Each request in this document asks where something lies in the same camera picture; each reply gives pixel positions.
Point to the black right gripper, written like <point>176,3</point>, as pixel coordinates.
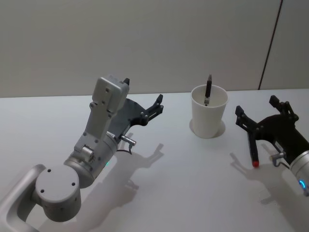
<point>280,130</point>

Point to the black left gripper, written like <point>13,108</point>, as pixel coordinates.
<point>131,112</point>

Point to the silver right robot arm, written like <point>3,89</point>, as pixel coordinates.
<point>300,171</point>

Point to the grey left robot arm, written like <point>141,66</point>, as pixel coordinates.
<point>58,191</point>

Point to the black pen with red cap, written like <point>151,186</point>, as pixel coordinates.
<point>254,152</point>

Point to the white paper cup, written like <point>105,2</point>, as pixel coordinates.
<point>207,120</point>

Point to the black pen with silver tip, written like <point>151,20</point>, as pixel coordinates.
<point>208,90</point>

